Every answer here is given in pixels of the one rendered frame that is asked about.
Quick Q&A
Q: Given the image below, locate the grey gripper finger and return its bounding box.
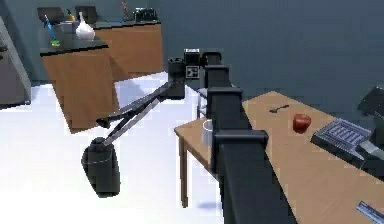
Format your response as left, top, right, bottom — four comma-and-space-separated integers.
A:
103, 96, 167, 147
95, 81, 175, 129

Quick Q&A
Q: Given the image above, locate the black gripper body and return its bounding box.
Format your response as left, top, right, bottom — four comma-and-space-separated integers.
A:
167, 57, 187, 101

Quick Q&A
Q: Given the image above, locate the wooden dining table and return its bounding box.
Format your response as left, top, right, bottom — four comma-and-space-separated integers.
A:
174, 90, 384, 224

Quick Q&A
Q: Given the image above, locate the pale grey chair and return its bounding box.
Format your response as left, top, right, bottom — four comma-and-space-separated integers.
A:
195, 87, 210, 120

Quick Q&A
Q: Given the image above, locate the wooden cabinet with black top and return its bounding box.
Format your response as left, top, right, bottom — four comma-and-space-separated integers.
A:
93, 19, 165, 83
39, 33, 120, 135

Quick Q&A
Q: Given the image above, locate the white mug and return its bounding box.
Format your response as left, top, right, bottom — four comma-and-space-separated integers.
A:
201, 118, 215, 148

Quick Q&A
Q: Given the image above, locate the black coffee machine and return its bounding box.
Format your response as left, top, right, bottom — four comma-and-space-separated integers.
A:
132, 6, 158, 23

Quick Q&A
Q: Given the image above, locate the dark red plant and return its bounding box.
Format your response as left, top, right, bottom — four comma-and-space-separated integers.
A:
120, 0, 130, 21

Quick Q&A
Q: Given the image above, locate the white vase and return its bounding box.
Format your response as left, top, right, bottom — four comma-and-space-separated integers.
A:
75, 11, 96, 42

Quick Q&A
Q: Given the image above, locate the grey pot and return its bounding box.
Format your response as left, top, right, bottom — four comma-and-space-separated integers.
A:
61, 20, 80, 35

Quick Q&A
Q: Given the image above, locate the black spoon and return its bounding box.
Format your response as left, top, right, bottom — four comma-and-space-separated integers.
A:
268, 104, 291, 114

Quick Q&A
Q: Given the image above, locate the blue dish brush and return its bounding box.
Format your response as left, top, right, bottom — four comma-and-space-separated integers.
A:
43, 14, 57, 41

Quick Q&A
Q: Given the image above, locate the grey fridge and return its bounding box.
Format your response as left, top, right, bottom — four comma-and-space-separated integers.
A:
0, 15, 33, 110

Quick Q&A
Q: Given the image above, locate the red apple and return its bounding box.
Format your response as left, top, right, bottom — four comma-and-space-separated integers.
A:
292, 113, 313, 135

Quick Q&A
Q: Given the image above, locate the grey remote control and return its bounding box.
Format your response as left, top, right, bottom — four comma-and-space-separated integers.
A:
355, 200, 384, 224

